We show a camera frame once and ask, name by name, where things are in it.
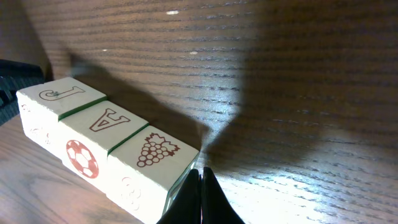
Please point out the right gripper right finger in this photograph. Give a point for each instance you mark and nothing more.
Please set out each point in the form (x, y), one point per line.
(214, 204)

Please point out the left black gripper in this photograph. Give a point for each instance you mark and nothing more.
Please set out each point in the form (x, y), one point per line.
(16, 76)

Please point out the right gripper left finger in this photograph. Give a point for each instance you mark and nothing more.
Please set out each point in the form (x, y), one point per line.
(186, 208)

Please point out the wooden block letter J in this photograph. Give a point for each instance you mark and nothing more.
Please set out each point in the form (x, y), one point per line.
(42, 106)

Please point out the wooden block with grapes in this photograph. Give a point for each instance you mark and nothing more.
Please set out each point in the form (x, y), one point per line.
(146, 171)

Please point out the wooden block with soccer ball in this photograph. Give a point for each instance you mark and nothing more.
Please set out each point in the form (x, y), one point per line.
(86, 138)

